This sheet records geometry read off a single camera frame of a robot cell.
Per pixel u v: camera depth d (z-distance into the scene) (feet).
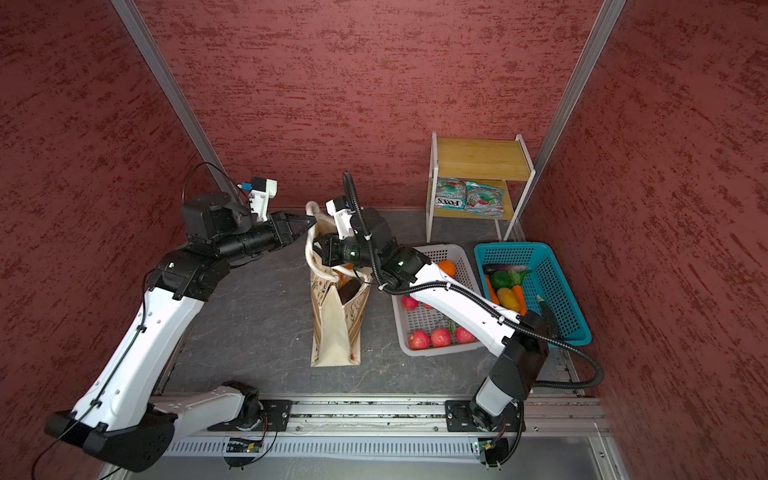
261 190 1.83
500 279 3.11
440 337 2.68
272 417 2.41
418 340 2.66
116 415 1.19
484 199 3.24
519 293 3.11
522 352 1.33
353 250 1.92
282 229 1.74
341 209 1.96
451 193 3.31
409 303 2.94
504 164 2.94
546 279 3.17
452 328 2.81
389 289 1.67
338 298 2.09
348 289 2.71
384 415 2.49
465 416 2.44
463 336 2.73
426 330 2.93
